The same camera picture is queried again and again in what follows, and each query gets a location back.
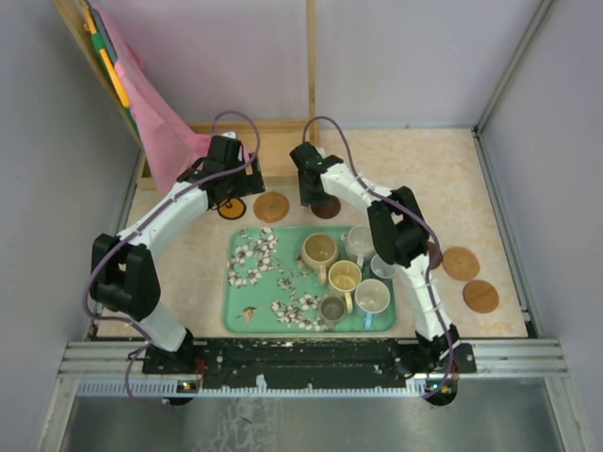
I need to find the dark reddish wooden coaster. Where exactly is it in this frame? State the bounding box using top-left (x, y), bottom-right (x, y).
top-left (311, 197), bottom-right (341, 219)

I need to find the woven rattan coaster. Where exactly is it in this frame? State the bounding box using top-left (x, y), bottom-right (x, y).
top-left (253, 191), bottom-right (289, 223)

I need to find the dark brown wooden coaster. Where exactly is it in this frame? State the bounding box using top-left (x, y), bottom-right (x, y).
top-left (427, 241), bottom-right (442, 270)

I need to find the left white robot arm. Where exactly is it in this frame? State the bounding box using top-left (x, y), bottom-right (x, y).
top-left (84, 132), bottom-right (265, 374)

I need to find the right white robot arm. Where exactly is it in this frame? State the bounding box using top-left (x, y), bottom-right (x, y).
top-left (290, 141), bottom-right (460, 373)

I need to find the small blue-grey cup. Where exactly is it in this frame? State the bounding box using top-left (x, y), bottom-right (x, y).
top-left (370, 254), bottom-right (397, 281)

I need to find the small grey cup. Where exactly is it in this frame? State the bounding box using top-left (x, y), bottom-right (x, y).
top-left (319, 296), bottom-right (347, 331)

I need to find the light woven coaster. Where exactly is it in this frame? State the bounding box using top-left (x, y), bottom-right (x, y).
top-left (442, 247), bottom-right (481, 282)

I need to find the light brown wooden coaster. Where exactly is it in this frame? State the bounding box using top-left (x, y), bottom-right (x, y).
top-left (463, 280), bottom-right (499, 314)

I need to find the wooden rack stand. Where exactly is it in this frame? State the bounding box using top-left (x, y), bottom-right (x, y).
top-left (53, 1), bottom-right (317, 183)

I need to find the pink cloth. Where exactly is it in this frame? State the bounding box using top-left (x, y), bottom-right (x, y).
top-left (93, 6), bottom-right (211, 194)

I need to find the beige mug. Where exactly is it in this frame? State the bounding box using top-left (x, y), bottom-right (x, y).
top-left (301, 233), bottom-right (339, 285)

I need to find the white grey mug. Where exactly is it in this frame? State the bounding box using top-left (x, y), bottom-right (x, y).
top-left (344, 225), bottom-right (376, 269)

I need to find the yellow mug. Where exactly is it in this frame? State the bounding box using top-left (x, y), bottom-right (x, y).
top-left (328, 260), bottom-right (363, 315)

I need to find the green floral tray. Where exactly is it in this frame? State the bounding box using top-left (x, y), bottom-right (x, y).
top-left (221, 225), bottom-right (399, 334)

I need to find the light blue mug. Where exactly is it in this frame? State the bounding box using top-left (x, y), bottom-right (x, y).
top-left (353, 279), bottom-right (391, 331)

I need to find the yellow green hanger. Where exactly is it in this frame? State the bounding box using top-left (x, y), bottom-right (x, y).
top-left (79, 1), bottom-right (131, 108)

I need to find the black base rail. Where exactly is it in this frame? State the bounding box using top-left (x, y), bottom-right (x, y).
top-left (142, 335), bottom-right (477, 390)

